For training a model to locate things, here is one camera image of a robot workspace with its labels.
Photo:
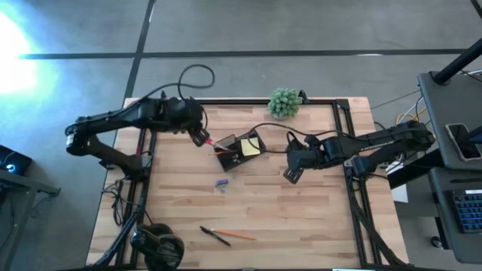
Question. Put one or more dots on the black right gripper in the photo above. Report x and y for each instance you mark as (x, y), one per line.
(309, 154)

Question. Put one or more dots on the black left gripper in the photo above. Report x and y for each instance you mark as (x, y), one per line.
(184, 114)

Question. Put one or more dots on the black mesh desk organizer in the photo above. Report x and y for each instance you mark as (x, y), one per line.
(233, 162)

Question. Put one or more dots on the blue eraser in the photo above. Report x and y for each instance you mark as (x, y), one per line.
(222, 182)

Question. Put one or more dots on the yellow sticky note pad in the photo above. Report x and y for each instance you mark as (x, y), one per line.
(250, 147)

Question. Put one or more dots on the yellow pencil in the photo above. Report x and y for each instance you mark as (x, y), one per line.
(233, 234)

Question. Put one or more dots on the black pen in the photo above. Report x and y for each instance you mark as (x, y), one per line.
(214, 236)

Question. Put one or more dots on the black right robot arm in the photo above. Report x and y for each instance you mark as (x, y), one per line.
(376, 145)

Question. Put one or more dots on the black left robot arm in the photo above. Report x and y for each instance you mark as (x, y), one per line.
(113, 116)

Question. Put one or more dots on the green plant in white pot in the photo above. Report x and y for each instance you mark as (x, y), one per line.
(283, 102)

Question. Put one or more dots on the white box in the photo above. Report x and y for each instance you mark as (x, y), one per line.
(399, 192)

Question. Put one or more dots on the grey side desk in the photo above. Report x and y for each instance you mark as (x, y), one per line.
(440, 124)

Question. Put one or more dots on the black caster wheel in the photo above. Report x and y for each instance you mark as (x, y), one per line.
(436, 241)

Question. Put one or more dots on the grey keyboard desk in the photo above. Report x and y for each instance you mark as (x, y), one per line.
(444, 226)

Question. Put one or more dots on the black smartphone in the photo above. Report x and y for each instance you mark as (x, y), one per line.
(463, 143)

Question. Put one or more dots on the black keyboard blue keys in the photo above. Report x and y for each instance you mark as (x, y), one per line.
(468, 211)

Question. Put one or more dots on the black device with blue light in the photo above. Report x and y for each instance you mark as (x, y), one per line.
(13, 162)

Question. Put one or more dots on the black pole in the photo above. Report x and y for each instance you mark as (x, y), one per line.
(457, 62)

